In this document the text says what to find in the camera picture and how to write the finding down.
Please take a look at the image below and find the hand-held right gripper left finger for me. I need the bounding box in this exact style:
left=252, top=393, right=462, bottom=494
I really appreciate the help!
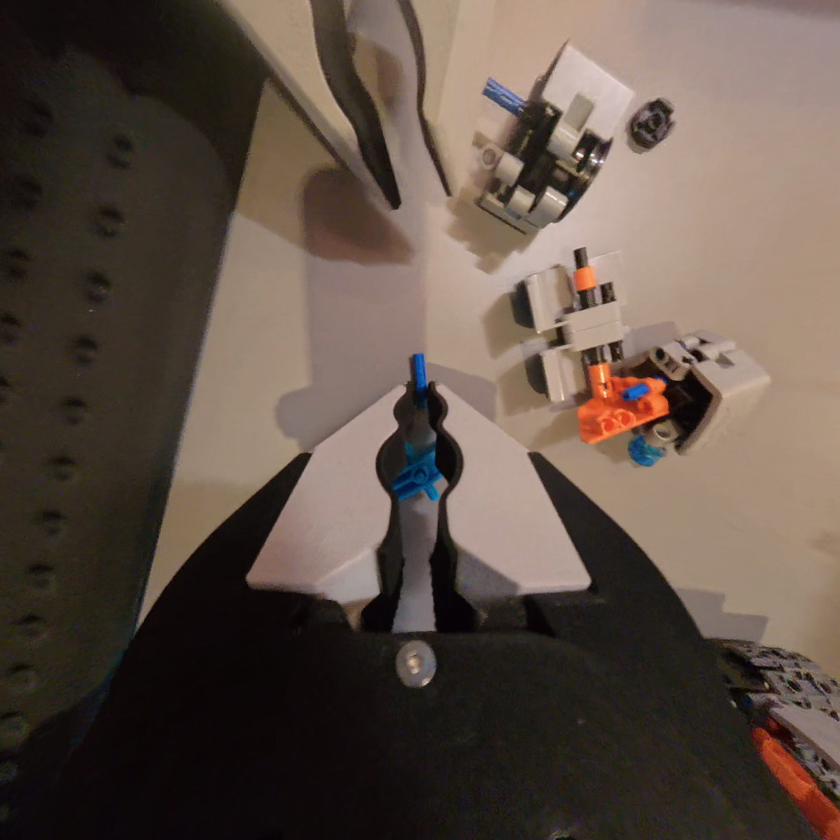
left=246, top=384, right=412, bottom=619

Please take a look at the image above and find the grey orange axle assembly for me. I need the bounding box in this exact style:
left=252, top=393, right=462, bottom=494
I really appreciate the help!
left=511, top=247, right=672, bottom=447

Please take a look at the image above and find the dark grey round plate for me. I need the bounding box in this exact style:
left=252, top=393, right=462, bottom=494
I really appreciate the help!
left=625, top=97, right=677, bottom=150

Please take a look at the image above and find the grey orange toy robot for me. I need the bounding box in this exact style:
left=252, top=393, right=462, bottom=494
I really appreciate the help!
left=714, top=638, right=840, bottom=840

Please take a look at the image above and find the black dimpled panel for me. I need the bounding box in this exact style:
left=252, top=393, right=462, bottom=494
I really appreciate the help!
left=0, top=0, right=271, bottom=821

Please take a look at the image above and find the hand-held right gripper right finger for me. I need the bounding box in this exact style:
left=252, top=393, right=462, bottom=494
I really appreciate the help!
left=428, top=382, right=593, bottom=624

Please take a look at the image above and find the grey black wheel Lego assembly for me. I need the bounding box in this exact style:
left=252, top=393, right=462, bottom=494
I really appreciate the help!
left=472, top=41, right=637, bottom=235

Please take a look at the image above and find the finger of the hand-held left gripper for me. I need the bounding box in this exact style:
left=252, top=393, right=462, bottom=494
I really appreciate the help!
left=220, top=0, right=403, bottom=212
left=394, top=0, right=481, bottom=198

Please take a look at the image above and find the light blue plastic tool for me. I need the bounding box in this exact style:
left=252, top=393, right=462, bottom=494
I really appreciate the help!
left=390, top=441, right=442, bottom=504

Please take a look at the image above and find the grey shell block assembly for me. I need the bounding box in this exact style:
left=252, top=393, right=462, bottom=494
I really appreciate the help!
left=616, top=329, right=773, bottom=457

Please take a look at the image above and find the black wheel hub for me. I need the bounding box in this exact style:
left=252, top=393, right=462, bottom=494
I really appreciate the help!
left=511, top=97, right=616, bottom=212

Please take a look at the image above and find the translucent blue round piece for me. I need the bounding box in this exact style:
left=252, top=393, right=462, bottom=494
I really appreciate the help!
left=626, top=432, right=668, bottom=469

